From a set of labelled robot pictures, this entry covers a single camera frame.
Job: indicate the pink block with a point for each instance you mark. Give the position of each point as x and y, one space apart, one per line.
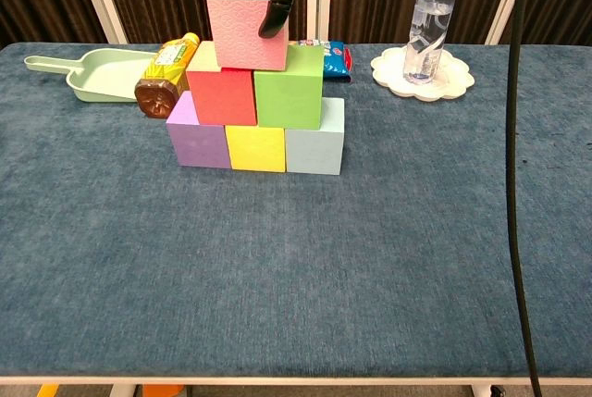
245 31

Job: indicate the green cube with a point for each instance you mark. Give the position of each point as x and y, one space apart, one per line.
287 101

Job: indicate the red block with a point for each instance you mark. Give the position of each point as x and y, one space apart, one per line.
224 96

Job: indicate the yellow cube block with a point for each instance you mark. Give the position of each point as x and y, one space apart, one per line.
256 149

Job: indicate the white cube block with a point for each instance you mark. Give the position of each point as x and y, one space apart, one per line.
314 152

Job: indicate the purple cube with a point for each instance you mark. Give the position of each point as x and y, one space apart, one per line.
199 145

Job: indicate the blue and red snack bag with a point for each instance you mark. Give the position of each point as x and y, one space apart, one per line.
337 64

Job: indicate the white flower-shaped plate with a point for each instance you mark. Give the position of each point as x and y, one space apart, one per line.
388 68

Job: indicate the tea bottle with yellow label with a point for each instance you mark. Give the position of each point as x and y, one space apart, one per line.
166 66

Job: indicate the clear plastic water bottle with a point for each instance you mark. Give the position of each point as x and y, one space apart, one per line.
430 22

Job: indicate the mint green plastic dustpan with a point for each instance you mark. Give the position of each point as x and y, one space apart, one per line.
102 78

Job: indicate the blue fabric table cloth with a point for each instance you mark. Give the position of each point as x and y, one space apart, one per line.
277 300

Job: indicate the orange plastic object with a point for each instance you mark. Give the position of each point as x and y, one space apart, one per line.
162 391

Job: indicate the black caster wheel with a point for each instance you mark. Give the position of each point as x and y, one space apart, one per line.
497 392

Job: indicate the yellow floor tape strip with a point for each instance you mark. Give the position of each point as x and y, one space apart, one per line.
47 391

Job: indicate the white table frame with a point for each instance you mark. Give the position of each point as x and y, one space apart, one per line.
296 381

